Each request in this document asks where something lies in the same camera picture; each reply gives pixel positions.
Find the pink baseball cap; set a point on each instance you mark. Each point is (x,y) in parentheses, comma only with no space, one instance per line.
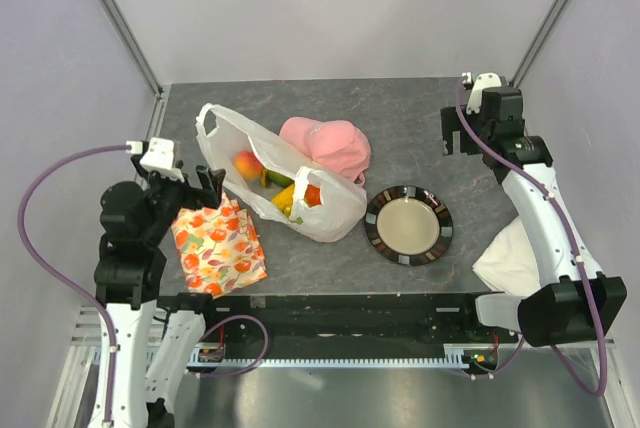
(337,145)

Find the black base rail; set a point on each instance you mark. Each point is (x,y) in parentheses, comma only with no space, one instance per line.
(346,325)

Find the fake peach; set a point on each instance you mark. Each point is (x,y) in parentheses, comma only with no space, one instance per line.
(247,165)

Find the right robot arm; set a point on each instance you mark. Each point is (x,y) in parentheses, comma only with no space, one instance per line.
(576,301)

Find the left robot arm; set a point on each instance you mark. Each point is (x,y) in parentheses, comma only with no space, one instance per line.
(147,339)

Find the left aluminium frame post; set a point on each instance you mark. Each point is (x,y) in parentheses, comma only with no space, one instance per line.
(127,37)

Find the fake red tomato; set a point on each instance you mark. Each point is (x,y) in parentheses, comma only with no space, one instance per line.
(312,196)

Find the white folded towel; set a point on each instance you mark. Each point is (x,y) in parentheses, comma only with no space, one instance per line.
(508,264)

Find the floral orange cloth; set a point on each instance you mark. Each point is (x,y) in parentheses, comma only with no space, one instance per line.
(219,249)

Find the fake banana bunch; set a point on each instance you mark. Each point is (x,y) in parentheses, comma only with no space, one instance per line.
(283,201)

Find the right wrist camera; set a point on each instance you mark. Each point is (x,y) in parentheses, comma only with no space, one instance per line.
(476,85)

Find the white plastic bag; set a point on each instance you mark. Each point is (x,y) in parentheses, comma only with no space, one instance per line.
(222,133)

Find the dark striped ceramic plate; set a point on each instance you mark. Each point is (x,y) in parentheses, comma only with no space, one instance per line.
(408,225)

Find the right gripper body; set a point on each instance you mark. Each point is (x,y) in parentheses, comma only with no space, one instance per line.
(485,130)

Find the aluminium frame post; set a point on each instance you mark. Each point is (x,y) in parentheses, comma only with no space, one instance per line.
(541,37)
(127,37)

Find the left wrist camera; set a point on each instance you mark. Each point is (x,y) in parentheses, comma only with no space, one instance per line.
(156,155)

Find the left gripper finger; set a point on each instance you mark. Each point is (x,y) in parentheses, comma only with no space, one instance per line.
(214,188)
(201,172)

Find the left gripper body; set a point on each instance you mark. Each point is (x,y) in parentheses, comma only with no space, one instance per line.
(168,195)

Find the right aluminium frame post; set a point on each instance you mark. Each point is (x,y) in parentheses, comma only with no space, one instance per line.
(541,37)

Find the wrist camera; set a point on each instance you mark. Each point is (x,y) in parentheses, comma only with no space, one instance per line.
(476,85)
(156,155)

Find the fake green mango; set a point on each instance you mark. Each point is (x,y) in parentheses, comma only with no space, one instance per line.
(270,177)

